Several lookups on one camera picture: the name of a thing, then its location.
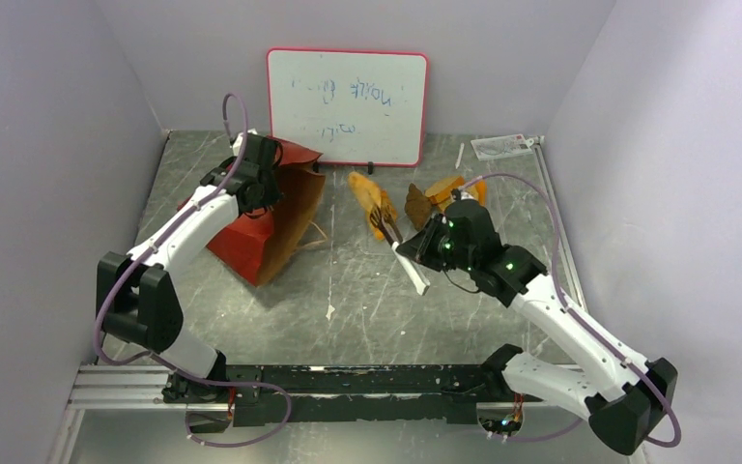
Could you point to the orange striped fake croissant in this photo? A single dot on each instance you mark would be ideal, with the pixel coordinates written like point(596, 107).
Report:
point(383, 220)

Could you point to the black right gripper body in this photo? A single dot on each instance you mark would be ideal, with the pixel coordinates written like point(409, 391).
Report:
point(427, 240)

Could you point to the pink framed whiteboard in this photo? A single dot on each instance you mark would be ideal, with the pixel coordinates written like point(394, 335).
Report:
point(354, 107)

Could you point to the orange fake bread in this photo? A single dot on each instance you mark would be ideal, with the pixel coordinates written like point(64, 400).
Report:
point(479, 192)

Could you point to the sliced fake bread piece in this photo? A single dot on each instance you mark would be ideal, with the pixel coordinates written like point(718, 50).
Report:
point(440, 193)

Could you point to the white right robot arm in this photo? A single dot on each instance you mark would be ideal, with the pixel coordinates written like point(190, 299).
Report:
point(621, 394)

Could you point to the red paper bag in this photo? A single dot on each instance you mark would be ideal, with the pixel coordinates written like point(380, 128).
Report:
point(258, 247)

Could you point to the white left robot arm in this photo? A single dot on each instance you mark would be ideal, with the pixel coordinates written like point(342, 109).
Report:
point(137, 301)

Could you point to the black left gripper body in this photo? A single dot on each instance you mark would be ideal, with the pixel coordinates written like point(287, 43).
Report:
point(271, 192)

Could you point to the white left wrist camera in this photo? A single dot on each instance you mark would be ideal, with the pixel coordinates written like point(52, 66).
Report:
point(238, 143)

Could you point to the white marker pen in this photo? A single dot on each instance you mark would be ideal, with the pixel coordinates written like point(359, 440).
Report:
point(458, 160)

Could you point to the brown fake bread roll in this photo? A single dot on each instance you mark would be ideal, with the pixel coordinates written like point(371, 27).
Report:
point(418, 207)

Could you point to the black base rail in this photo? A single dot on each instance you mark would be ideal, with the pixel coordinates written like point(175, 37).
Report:
point(264, 394)

